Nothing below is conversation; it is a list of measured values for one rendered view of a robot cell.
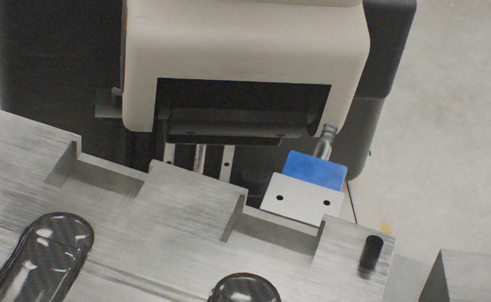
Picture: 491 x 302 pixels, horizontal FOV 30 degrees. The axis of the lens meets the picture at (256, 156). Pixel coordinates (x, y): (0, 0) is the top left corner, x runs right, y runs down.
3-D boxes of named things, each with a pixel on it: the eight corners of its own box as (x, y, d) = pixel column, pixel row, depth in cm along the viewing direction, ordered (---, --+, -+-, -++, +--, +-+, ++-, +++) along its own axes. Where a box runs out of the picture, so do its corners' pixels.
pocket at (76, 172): (76, 175, 58) (76, 133, 55) (154, 201, 57) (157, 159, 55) (44, 225, 55) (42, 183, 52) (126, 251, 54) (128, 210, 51)
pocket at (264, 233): (236, 227, 57) (244, 187, 54) (317, 253, 56) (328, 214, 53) (212, 281, 53) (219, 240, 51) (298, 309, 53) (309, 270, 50)
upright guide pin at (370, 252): (361, 252, 52) (367, 231, 50) (378, 257, 51) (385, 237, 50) (357, 265, 51) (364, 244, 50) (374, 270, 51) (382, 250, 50)
